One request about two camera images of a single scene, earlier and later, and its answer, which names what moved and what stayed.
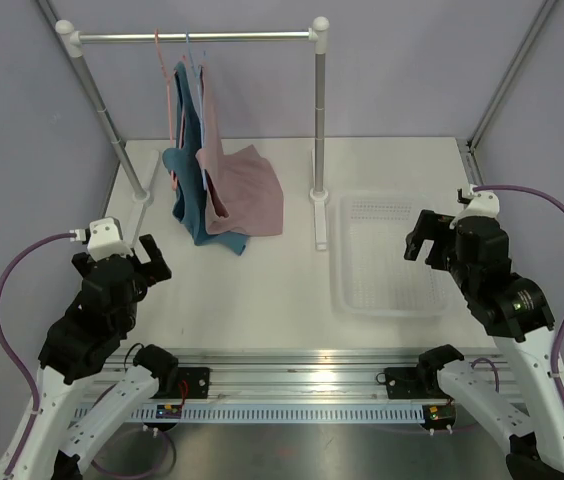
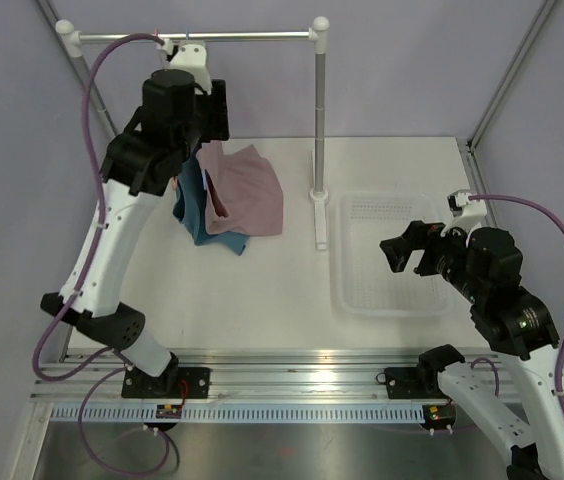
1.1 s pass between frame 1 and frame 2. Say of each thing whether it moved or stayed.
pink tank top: stayed
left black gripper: moved
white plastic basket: stayed
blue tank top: stayed
